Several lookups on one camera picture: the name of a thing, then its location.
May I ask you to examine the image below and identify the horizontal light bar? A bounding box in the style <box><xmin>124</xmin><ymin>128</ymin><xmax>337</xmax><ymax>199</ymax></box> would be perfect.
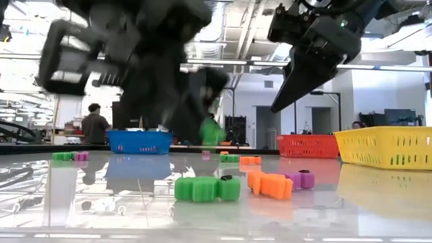
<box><xmin>182</xmin><ymin>57</ymin><xmax>432</xmax><ymax>74</ymax></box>

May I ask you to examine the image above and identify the silver ventilation duct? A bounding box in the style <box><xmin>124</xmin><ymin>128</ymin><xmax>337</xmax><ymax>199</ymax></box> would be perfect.
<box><xmin>197</xmin><ymin>18</ymin><xmax>229</xmax><ymax>60</ymax></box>

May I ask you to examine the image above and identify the blue plastic basket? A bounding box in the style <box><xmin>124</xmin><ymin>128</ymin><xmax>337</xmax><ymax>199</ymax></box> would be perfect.
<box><xmin>107</xmin><ymin>130</ymin><xmax>173</xmax><ymax>155</ymax></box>

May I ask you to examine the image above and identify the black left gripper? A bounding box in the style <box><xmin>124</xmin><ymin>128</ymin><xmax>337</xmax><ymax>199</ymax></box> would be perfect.
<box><xmin>37</xmin><ymin>9</ymin><xmax>231</xmax><ymax>146</ymax></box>

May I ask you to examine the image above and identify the red plastic basket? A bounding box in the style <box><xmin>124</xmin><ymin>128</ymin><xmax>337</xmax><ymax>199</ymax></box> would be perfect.
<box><xmin>276</xmin><ymin>134</ymin><xmax>340</xmax><ymax>159</ymax></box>

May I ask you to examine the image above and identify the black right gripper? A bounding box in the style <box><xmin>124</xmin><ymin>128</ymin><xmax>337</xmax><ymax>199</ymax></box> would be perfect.
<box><xmin>269</xmin><ymin>0</ymin><xmax>365</xmax><ymax>114</ymax></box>

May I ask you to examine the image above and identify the black monitor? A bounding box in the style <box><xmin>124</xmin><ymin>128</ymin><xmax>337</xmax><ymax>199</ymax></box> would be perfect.
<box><xmin>111</xmin><ymin>100</ymin><xmax>126</xmax><ymax>131</ymax></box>

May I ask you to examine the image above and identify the black table frame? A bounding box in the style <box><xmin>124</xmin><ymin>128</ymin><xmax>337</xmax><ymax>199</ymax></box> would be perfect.
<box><xmin>0</xmin><ymin>144</ymin><xmax>281</xmax><ymax>157</ymax></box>

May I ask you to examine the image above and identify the green Halloween toy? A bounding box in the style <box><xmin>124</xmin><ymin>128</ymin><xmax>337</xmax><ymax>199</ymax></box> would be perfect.
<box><xmin>174</xmin><ymin>175</ymin><xmax>242</xmax><ymax>203</ymax></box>
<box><xmin>198</xmin><ymin>117</ymin><xmax>226</xmax><ymax>146</ymax></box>
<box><xmin>52</xmin><ymin>151</ymin><xmax>77</xmax><ymax>162</ymax></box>
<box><xmin>219</xmin><ymin>153</ymin><xmax>240</xmax><ymax>163</ymax></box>

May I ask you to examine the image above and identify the black equipment rack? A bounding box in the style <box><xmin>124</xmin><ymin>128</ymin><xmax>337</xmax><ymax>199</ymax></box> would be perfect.
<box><xmin>225</xmin><ymin>115</ymin><xmax>248</xmax><ymax>146</ymax></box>

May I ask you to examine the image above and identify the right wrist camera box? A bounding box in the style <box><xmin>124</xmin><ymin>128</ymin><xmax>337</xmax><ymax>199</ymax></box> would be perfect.
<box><xmin>268</xmin><ymin>3</ymin><xmax>306</xmax><ymax>43</ymax></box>

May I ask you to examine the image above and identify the black gantry frame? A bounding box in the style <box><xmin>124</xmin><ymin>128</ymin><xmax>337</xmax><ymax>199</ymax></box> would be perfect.
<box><xmin>294</xmin><ymin>90</ymin><xmax>342</xmax><ymax>136</ymax></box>

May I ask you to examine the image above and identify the yellow plastic basket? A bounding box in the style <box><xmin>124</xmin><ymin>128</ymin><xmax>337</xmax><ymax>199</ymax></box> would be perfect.
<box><xmin>333</xmin><ymin>126</ymin><xmax>432</xmax><ymax>171</ymax></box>

